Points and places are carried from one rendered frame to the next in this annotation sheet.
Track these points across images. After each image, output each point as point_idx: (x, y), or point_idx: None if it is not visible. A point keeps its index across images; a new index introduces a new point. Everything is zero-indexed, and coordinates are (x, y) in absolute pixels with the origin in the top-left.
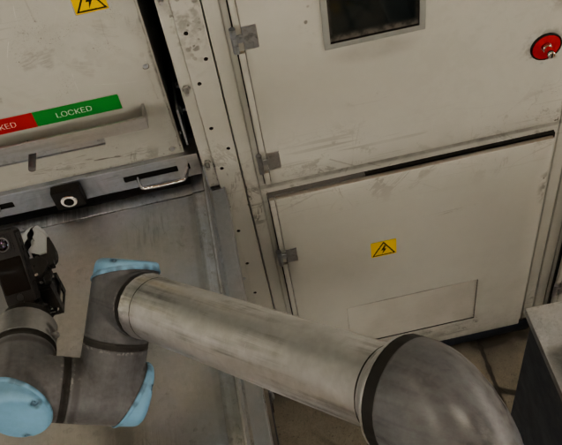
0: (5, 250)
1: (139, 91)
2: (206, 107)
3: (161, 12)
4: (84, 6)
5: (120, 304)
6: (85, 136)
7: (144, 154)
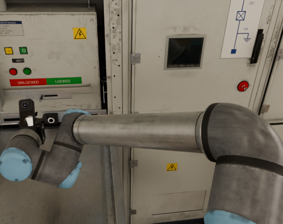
0: (26, 106)
1: (90, 77)
2: (115, 87)
3: (106, 42)
4: (77, 36)
5: (75, 122)
6: (65, 90)
7: (85, 106)
